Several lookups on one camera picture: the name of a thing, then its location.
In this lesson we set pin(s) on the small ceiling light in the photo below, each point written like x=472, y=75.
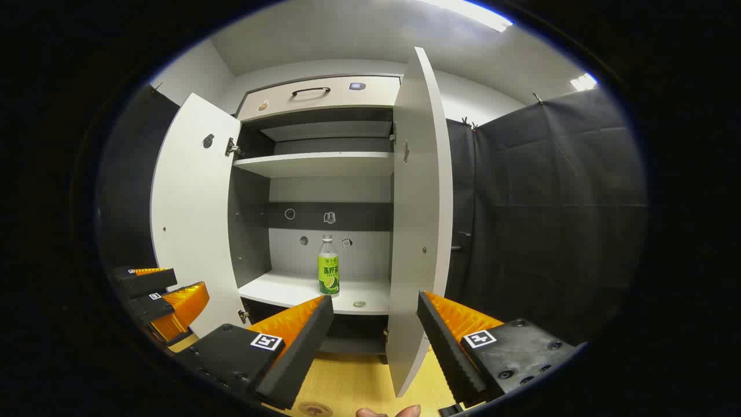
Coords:
x=583, y=82

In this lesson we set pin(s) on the black backdrop cloth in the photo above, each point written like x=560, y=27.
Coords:
x=550, y=220
x=130, y=191

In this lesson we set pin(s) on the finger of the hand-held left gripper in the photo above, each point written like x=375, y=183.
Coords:
x=150, y=307
x=145, y=281

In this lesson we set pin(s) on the metal door hinge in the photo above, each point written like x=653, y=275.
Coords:
x=244, y=316
x=393, y=136
x=233, y=148

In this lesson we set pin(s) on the white cabinet shelf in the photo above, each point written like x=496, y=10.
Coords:
x=283, y=289
x=318, y=165

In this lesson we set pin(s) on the white cabinet drawer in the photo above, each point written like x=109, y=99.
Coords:
x=324, y=105

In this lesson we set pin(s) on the green label clear bottle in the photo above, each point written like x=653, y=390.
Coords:
x=328, y=278

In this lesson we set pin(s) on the white and grey cabinet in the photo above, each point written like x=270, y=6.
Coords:
x=249, y=231

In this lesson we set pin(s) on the round wooden coaster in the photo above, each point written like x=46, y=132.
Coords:
x=315, y=410

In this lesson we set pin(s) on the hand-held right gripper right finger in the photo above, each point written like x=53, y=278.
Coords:
x=446, y=353

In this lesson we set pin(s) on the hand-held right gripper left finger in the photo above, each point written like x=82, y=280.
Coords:
x=301, y=353

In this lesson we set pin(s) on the long ceiling light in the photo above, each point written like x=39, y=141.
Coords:
x=474, y=14

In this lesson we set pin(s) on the white cabinet door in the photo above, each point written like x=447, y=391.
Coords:
x=414, y=231
x=191, y=231

